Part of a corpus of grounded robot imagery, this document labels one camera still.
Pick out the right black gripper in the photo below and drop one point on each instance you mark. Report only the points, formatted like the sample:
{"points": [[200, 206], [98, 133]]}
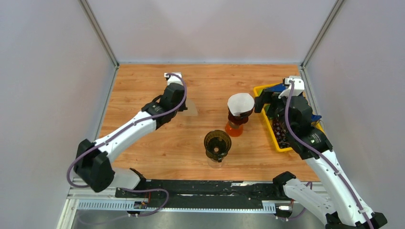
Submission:
{"points": [[267, 97]]}

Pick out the white paper coffee filter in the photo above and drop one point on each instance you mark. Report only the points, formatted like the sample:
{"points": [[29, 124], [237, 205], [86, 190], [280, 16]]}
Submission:
{"points": [[241, 104]]}

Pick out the brown plastic coffee dripper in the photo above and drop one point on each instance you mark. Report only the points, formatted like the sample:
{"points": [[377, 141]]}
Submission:
{"points": [[239, 118]]}

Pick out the olive plastic coffee dripper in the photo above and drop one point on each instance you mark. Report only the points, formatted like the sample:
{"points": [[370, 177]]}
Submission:
{"points": [[217, 144]]}

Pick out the brown paper coffee filter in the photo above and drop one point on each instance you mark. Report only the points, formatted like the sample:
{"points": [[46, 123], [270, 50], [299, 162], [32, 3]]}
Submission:
{"points": [[191, 109]]}

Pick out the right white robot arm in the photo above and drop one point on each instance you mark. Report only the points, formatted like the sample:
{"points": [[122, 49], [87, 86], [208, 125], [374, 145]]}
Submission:
{"points": [[346, 209]]}

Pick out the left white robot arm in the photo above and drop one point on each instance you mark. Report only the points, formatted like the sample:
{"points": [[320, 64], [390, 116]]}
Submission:
{"points": [[93, 162]]}

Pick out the yellow plastic tray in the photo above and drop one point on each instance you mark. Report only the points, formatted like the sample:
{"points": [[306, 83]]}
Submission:
{"points": [[262, 117]]}

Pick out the blue chips bag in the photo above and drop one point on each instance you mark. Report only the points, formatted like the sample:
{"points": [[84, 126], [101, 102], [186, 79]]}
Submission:
{"points": [[300, 107]]}

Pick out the dark grape bunch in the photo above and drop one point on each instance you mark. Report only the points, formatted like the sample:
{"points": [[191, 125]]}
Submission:
{"points": [[280, 135]]}

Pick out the orange glass carafe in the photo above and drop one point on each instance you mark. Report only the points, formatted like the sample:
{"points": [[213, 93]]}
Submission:
{"points": [[233, 130]]}

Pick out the clear glass beaker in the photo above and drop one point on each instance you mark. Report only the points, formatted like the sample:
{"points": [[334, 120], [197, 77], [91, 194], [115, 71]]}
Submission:
{"points": [[215, 162]]}

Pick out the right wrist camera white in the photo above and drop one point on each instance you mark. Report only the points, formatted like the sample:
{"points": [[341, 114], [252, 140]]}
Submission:
{"points": [[294, 87]]}

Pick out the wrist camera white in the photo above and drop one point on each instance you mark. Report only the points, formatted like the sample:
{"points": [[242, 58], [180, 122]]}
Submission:
{"points": [[294, 87], [175, 77]]}

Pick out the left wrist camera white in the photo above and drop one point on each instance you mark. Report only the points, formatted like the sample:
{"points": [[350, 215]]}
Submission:
{"points": [[175, 77]]}

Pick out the aluminium frame post right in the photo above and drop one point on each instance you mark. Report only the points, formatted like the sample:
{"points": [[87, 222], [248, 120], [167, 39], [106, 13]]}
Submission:
{"points": [[324, 28]]}

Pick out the aluminium frame post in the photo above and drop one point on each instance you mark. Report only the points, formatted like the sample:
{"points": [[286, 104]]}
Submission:
{"points": [[98, 30], [324, 28]]}

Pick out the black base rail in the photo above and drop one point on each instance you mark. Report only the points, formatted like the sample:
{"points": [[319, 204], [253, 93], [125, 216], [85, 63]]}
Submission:
{"points": [[211, 194]]}

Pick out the aluminium frame post left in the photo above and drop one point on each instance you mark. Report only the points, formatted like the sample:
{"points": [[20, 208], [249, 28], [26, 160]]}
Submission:
{"points": [[98, 30]]}

